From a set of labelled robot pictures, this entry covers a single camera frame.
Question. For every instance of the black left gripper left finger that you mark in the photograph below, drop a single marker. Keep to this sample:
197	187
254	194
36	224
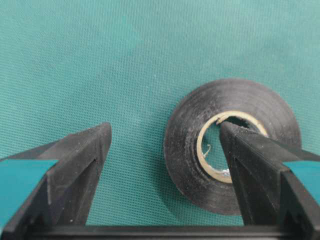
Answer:
52	184

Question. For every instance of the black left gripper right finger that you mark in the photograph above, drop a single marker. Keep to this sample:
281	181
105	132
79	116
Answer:
277	187

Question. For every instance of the black tape roll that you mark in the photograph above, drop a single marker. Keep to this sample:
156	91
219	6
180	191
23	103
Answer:
212	103

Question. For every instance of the green table cloth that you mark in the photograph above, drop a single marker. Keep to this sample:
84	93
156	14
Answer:
69	65

